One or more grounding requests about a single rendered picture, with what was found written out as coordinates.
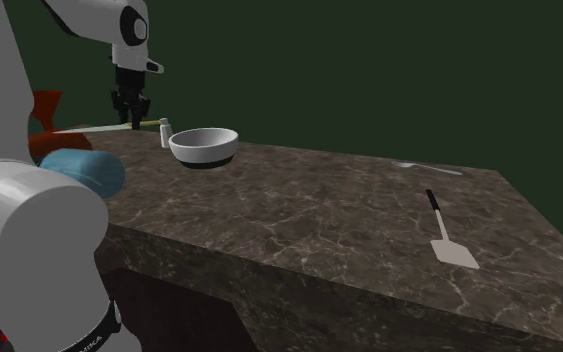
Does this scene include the red chair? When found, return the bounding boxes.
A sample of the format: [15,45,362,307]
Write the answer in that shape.
[27,89,94,158]

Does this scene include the blue cylinder cup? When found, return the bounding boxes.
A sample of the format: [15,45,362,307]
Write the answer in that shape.
[38,148,127,201]

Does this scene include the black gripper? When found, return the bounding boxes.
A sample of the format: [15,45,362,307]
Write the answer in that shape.
[110,66,152,131]

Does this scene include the silver spoon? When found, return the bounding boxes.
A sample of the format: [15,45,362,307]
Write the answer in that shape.
[390,160,464,177]

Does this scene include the white bowl with black base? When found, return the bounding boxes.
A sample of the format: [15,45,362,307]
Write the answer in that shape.
[167,127,240,171]

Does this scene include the white spatula with black handle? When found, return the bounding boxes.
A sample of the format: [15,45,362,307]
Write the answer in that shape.
[424,188,481,271]

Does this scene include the small white bottle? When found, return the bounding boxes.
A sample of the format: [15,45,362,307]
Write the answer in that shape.
[158,117,173,149]

